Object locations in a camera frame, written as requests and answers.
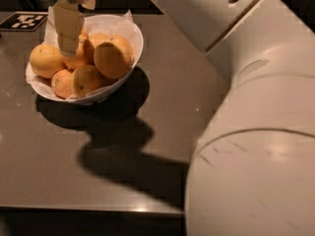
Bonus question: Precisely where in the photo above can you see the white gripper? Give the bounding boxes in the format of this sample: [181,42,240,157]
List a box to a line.
[52,0,95,56]

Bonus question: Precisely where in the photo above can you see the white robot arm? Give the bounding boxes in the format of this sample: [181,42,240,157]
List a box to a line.
[151,0,315,236]

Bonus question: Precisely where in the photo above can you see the white bowl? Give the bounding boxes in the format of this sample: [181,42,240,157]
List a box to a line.
[27,14,145,106]

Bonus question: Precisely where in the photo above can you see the large front right orange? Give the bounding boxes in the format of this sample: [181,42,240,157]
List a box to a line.
[94,35,134,80]

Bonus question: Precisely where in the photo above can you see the front left small orange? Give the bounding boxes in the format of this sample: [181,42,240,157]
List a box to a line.
[51,69,72,98]

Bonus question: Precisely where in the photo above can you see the white paper liner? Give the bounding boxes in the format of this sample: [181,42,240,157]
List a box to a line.
[25,6,141,100]

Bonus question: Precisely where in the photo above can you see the black white fiducial marker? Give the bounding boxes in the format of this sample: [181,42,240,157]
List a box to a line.
[0,12,47,31]

